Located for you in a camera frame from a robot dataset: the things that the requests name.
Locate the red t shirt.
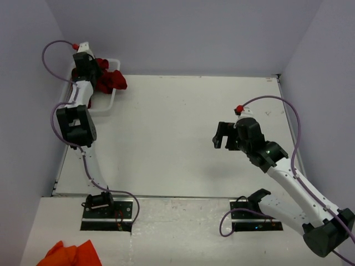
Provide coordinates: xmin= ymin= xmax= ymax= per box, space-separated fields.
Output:
xmin=72 ymin=57 xmax=128 ymax=108

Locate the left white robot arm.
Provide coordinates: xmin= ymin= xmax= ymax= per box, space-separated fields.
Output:
xmin=55 ymin=42 xmax=115 ymax=218

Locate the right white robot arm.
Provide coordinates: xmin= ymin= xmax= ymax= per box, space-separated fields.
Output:
xmin=212 ymin=106 xmax=354 ymax=258

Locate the white plastic basket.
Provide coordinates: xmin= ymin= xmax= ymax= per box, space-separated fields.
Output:
xmin=57 ymin=57 xmax=121 ymax=117

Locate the orange cloth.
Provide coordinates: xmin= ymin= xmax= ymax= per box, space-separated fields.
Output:
xmin=37 ymin=240 xmax=102 ymax=266

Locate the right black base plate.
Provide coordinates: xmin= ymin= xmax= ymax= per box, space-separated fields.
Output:
xmin=230 ymin=196 xmax=283 ymax=232

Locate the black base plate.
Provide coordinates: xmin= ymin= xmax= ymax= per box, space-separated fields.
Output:
xmin=80 ymin=200 xmax=133 ymax=232
xmin=230 ymin=196 xmax=283 ymax=232

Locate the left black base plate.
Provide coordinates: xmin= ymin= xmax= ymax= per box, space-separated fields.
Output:
xmin=80 ymin=200 xmax=133 ymax=232

